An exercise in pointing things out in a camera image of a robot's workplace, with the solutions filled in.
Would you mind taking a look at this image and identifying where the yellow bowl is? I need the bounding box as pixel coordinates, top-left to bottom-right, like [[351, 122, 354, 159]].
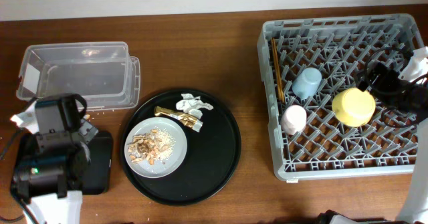
[[332, 88, 376, 127]]

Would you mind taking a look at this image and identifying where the blue cup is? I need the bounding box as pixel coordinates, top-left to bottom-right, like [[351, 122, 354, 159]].
[[292, 68, 322, 100]]

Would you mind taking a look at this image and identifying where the pink cup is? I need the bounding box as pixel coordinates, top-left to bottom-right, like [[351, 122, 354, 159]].
[[280, 105, 307, 135]]

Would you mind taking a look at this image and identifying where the wooden chopstick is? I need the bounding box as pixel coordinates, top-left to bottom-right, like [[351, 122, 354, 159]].
[[273, 37, 286, 104], [270, 37, 284, 103]]

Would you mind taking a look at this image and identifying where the white tissue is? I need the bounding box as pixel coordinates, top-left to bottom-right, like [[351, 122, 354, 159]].
[[176, 93, 213, 119]]

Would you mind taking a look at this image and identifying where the gold snack wrapper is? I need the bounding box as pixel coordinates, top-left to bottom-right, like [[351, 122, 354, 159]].
[[154, 106, 203, 132]]

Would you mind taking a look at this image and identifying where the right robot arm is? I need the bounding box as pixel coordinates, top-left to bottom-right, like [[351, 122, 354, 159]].
[[332, 47, 427, 223]]

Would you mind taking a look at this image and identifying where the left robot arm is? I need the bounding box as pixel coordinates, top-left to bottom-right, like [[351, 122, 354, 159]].
[[10, 94, 90, 223]]

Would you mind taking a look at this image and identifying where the grey dishwasher rack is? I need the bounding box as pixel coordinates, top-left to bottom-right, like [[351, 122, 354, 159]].
[[257, 14, 423, 183]]

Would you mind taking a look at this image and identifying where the black rectangular tray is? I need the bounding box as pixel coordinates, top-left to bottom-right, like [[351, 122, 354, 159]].
[[11, 130, 114, 196]]

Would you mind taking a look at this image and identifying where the clear plastic bin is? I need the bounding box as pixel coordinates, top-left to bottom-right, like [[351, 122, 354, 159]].
[[16, 41, 140, 111]]

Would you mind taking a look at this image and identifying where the food scraps pile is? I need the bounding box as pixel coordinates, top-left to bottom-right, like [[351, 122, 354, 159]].
[[126, 128, 175, 165]]

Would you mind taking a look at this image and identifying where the grey plate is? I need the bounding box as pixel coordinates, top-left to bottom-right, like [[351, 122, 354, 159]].
[[123, 117, 187, 179]]

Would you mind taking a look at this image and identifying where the round black serving tray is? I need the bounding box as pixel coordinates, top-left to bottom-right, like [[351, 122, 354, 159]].
[[120, 88, 241, 206]]

